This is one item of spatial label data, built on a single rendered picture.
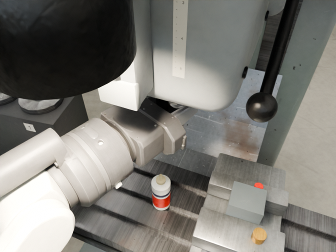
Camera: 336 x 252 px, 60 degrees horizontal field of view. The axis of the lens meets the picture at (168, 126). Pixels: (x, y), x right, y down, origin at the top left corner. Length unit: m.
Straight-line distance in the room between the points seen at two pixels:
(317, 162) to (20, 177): 1.97
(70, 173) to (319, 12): 0.59
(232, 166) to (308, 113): 1.84
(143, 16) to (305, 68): 0.59
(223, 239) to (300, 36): 0.47
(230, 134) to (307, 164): 1.32
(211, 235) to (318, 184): 1.55
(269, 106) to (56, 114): 0.46
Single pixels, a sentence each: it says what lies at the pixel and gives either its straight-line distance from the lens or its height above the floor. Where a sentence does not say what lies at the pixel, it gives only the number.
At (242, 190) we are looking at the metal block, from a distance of 0.55.
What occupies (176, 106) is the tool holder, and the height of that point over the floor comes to 1.25.
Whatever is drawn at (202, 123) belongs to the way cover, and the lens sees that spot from 0.84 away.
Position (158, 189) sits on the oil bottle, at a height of 1.01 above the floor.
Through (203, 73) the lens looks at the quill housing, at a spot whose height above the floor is 1.37.
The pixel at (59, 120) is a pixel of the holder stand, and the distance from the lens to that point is 0.63.
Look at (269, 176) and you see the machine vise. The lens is 0.67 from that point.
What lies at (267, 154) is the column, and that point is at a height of 0.78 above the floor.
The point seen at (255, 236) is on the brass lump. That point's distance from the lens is 0.53.
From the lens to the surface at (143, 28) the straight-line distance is 0.25.
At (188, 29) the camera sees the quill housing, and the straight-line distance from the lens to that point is 0.25.
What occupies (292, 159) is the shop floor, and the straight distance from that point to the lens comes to 2.09.
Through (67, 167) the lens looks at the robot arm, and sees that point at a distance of 0.33.
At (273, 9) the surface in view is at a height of 1.36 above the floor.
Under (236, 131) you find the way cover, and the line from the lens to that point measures 0.83.
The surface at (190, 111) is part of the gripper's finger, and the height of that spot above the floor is 1.24.
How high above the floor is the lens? 1.52
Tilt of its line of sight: 46 degrees down
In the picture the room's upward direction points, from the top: straight up
